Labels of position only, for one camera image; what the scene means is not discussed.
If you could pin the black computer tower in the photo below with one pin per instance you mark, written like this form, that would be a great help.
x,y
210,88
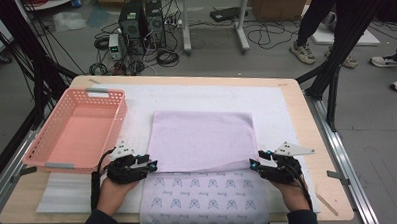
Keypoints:
x,y
132,27
155,23

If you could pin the white grid mat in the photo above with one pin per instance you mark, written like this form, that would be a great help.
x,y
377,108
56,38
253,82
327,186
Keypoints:
x,y
202,95

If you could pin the grey power supply unit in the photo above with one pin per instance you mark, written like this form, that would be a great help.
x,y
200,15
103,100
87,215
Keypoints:
x,y
114,46

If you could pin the clear plastic bag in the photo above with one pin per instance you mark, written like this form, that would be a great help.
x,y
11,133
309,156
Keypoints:
x,y
70,20

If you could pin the thin wooden stick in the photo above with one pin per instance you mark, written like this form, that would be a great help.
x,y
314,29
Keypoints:
x,y
326,203

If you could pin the aluminium rail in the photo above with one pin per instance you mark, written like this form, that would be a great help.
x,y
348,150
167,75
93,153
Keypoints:
x,y
360,203
11,162

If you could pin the brown cardboard box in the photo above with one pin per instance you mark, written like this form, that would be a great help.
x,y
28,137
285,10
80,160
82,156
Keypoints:
x,y
276,6

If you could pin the white floor platform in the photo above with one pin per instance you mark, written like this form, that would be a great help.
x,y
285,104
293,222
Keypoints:
x,y
367,39

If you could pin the person's left hand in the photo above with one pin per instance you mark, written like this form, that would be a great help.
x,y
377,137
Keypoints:
x,y
111,195

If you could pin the black metal stand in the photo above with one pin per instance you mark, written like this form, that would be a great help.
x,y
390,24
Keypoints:
x,y
40,80
333,104

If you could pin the person's right hand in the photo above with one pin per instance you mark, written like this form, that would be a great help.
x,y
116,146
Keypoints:
x,y
294,197

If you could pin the white desk frame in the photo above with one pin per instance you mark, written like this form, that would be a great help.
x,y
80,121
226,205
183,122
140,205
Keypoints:
x,y
186,25

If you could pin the grey metal bracket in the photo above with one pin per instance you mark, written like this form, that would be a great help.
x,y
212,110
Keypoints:
x,y
337,176
26,171

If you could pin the pink plastic basket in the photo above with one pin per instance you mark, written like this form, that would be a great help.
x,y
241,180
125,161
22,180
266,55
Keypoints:
x,y
77,136

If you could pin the lilac printed towel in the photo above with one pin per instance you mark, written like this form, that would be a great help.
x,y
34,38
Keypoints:
x,y
201,142

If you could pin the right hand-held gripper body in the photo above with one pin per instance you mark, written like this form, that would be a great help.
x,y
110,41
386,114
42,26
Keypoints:
x,y
283,172

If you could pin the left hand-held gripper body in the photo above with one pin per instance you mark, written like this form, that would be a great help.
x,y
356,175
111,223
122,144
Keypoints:
x,y
125,171

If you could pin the white foam sheet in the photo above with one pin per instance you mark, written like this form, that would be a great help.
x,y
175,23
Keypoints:
x,y
72,193

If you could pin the black flat device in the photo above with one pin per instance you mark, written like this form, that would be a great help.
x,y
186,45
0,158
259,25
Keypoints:
x,y
226,13

